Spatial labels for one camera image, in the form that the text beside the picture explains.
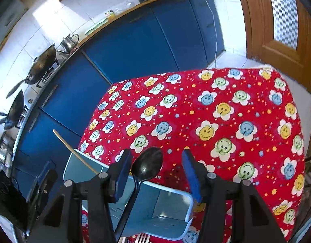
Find steel pot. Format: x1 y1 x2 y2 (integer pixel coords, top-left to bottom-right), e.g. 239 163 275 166
0 130 15 168

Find green cloth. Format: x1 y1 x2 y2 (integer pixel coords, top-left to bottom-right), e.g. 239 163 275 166
85 18 108 34

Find wooden chopstick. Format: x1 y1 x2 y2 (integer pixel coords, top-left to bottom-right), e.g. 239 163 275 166
53 129 99 175

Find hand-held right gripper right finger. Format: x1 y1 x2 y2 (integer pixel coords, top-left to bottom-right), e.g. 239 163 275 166
181 148 293 243

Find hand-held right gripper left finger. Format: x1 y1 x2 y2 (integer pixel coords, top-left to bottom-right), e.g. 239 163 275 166
26 149 133 243

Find light blue utensil holder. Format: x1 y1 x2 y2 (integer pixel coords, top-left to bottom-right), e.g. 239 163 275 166
63 149 194 241

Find large dark wok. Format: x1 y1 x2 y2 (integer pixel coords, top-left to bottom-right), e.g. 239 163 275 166
6 44 57 98

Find blue base cabinets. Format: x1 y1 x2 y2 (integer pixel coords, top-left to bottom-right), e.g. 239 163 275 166
9 0 225 233

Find wooden door with glass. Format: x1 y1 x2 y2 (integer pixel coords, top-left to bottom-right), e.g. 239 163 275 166
234 0 311 93

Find steel kettle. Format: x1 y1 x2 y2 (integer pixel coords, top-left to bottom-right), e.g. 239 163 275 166
60 33 80 54

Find wooden countertop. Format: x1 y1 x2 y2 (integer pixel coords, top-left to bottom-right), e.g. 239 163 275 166
11 0 214 157

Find black plastic spoon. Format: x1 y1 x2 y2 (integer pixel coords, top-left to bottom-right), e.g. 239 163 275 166
114 146 163 243

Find grey range hood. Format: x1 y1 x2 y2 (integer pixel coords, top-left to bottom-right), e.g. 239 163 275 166
0 0 29 53

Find steel fork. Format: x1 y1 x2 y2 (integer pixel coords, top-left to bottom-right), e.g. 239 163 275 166
134 233 151 243

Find clear plastic bag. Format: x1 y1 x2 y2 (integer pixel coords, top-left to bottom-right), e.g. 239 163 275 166
115 0 136 14

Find red smiley flower tablecloth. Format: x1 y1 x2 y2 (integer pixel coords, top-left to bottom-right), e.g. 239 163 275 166
77 67 306 243

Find small dark wok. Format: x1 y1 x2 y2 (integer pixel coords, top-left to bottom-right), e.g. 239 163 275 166
0 90 26 131

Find white power cable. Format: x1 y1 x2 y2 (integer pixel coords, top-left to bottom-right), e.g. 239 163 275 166
168 0 219 67

